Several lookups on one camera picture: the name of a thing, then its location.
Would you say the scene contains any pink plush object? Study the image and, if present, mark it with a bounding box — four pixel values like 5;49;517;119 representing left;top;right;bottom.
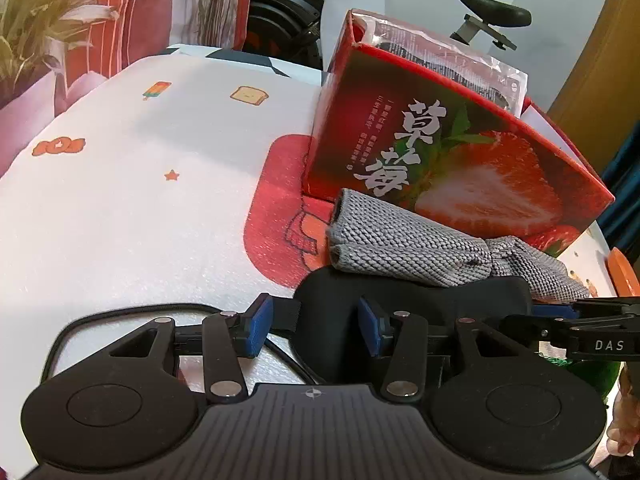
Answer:
602;365;640;456

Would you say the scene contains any green fuzzy object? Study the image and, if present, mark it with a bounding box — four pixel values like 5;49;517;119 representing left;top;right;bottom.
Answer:
542;355;623;406

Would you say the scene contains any red strawberry print box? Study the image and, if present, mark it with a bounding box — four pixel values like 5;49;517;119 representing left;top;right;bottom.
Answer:
302;7;615;258

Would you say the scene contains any black eye mask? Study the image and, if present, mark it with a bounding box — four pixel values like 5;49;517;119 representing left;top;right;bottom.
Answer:
265;265;533;386

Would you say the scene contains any clear plastic bag with leaflet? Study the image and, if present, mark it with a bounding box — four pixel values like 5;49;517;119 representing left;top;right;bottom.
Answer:
350;10;529;113

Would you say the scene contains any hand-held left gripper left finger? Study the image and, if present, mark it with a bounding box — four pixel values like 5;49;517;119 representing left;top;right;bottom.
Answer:
107;294;275;405

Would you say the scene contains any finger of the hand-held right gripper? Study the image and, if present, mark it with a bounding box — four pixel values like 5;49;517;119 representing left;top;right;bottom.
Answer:
500;314;583;345
531;297;640;320

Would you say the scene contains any grey knitted cloth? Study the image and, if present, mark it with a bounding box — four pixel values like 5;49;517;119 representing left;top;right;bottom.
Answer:
326;187;606;303

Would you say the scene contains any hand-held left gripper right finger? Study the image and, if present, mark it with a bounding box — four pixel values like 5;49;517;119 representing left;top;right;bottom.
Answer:
356;296;521;403

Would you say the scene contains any blue cloth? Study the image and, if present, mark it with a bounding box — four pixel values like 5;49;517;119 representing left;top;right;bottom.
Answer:
600;120;640;251

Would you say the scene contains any wooden door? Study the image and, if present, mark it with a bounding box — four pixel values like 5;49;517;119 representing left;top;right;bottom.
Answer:
545;0;640;136

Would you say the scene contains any orange object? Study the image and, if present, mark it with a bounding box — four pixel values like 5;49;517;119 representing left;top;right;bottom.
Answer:
607;250;640;297

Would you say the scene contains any black exercise bike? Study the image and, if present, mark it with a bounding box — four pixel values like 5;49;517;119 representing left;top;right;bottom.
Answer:
242;0;532;71

